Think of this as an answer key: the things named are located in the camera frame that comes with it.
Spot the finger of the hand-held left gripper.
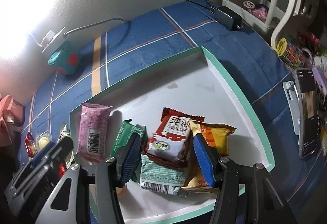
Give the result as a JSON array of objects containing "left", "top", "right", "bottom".
[
  {"left": 28, "top": 142, "right": 56, "bottom": 167},
  {"left": 50, "top": 136, "right": 74, "bottom": 163}
]

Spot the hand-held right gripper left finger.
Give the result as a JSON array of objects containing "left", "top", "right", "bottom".
[{"left": 33, "top": 132, "right": 142, "bottom": 224}]

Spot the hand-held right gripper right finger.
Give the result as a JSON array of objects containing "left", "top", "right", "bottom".
[{"left": 193, "top": 133, "right": 299, "bottom": 224}]

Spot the beige green snack packet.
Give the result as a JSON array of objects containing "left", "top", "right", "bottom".
[{"left": 57, "top": 123, "right": 74, "bottom": 165}]

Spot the small red snack packet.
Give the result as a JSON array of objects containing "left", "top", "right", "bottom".
[{"left": 24, "top": 132, "right": 37, "bottom": 158}]

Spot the clear yellow pastry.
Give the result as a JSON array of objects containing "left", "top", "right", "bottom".
[{"left": 36, "top": 132, "right": 52, "bottom": 150}]

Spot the small shiny candy packet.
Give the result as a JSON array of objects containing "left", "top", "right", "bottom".
[{"left": 57, "top": 163, "right": 67, "bottom": 178}]

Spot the yellow orange snack packet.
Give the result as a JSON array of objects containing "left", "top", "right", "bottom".
[{"left": 180, "top": 120, "right": 238, "bottom": 190}]

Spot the dark green snack packet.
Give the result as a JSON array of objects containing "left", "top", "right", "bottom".
[{"left": 111, "top": 119, "right": 147, "bottom": 156}]

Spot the green striped white packet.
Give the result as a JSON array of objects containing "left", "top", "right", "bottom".
[{"left": 139, "top": 154, "right": 188, "bottom": 196}]

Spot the pink snack packet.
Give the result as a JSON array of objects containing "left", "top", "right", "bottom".
[{"left": 77, "top": 103, "right": 114, "bottom": 164}]

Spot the red white biscuit packet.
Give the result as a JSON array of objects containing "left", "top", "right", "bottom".
[{"left": 146, "top": 107, "right": 205, "bottom": 163}]

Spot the teal-rimmed white cardboard tray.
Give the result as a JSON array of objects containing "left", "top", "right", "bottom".
[{"left": 69, "top": 46, "right": 276, "bottom": 223}]

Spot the clear plastic gift box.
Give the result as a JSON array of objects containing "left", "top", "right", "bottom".
[{"left": 10, "top": 101, "right": 26, "bottom": 127}]

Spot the teal cube box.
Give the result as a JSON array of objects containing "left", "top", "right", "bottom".
[{"left": 48, "top": 40, "right": 80, "bottom": 75}]

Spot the white phone stand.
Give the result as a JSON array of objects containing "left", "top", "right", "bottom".
[{"left": 282, "top": 81, "right": 300, "bottom": 135}]

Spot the white power strip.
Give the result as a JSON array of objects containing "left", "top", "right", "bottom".
[{"left": 31, "top": 27, "right": 65, "bottom": 53}]

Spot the black smartphone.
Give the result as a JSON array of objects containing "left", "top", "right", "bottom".
[{"left": 294, "top": 68, "right": 321, "bottom": 158}]

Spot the purple plastic case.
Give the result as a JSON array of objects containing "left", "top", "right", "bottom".
[{"left": 313, "top": 67, "right": 327, "bottom": 102}]

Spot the colourful patterned tube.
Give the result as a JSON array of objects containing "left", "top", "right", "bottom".
[{"left": 276, "top": 38, "right": 307, "bottom": 67}]

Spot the dark grey charger adapter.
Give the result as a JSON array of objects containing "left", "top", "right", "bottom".
[{"left": 214, "top": 6, "right": 243, "bottom": 31}]

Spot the white round lid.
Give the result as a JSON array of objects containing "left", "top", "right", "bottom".
[{"left": 314, "top": 56, "right": 327, "bottom": 71}]

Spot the pink item in rack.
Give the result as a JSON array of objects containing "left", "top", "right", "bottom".
[{"left": 252, "top": 4, "right": 269, "bottom": 22}]

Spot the small pink flower bunch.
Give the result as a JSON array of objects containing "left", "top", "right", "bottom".
[{"left": 298, "top": 31, "right": 327, "bottom": 57}]

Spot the grey power cable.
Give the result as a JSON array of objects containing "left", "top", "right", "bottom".
[{"left": 64, "top": 18, "right": 132, "bottom": 53}]

